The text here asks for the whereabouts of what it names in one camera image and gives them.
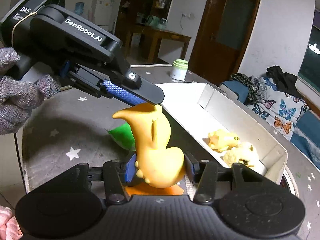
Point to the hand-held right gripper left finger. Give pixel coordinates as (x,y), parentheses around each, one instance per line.
(130,170)

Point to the blue sofa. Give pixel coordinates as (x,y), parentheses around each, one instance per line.
(307,127)

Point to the black clothing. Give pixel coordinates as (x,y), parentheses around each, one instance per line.
(282,80)

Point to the dark wooden shelf cabinet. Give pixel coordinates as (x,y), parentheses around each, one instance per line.
(140,0)

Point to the white wall socket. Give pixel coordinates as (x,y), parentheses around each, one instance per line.
(186,15)

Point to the white jar with green lid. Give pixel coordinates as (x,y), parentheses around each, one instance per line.
(178,71)

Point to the green bag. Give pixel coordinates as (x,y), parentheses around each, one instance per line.
(152,20)

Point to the wooden table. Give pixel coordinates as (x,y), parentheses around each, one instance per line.
(165,36)

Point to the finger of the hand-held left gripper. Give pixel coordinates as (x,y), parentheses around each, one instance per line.
(85,80)
(140,87)

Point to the grey star print mattress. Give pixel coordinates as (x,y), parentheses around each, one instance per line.
(75,130)

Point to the round white-rimmed plate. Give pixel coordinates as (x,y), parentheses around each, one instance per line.
(291,182)

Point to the yellow duck toy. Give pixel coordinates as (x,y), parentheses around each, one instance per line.
(222,140)

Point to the white refrigerator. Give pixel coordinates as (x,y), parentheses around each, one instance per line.
(102,12)

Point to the green plastic packet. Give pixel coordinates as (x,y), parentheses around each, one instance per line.
(123,135)

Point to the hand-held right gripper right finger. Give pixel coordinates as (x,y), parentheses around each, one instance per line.
(190,170)

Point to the person's left hand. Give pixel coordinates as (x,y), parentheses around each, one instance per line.
(17,100)

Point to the white rectangular box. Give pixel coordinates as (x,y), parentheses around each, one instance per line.
(225,110)

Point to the butterfly print blanket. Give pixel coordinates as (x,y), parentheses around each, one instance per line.
(282,112)

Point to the dark patterned cloth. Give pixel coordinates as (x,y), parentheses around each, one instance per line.
(242,85)

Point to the glass jar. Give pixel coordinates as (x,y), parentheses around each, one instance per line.
(162,23)

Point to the pale yellow animal toy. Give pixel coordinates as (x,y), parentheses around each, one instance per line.
(240,153)

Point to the blue water bottle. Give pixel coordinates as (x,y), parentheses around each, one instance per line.
(79,8)

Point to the orange dragon toy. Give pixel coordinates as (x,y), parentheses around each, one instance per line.
(152,150)

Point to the dark window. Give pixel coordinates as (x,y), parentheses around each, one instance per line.
(310,67)

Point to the brown wooden door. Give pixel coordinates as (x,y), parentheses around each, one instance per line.
(225,30)

